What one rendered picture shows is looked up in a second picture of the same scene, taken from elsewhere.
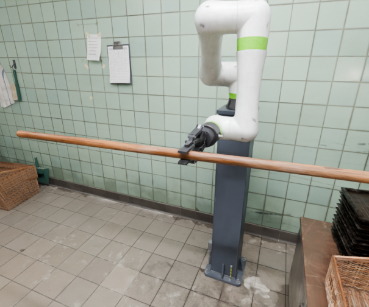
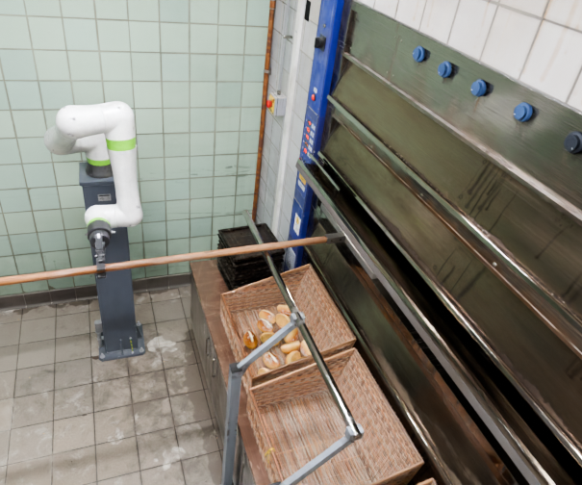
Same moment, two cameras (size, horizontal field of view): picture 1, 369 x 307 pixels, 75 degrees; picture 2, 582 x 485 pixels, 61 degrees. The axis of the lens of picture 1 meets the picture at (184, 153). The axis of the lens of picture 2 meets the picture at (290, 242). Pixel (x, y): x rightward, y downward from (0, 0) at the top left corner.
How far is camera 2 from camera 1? 1.33 m
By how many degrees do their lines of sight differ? 43
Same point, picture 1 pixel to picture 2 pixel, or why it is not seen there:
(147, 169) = not seen: outside the picture
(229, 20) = (97, 129)
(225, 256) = (121, 331)
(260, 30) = (129, 134)
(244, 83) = (123, 178)
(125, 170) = not seen: outside the picture
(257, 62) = (131, 160)
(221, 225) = (109, 300)
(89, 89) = not seen: outside the picture
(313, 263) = (210, 303)
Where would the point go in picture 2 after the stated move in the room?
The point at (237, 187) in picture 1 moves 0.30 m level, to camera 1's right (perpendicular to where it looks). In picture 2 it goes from (120, 255) to (170, 238)
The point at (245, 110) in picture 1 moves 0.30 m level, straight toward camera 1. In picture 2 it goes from (129, 201) to (146, 241)
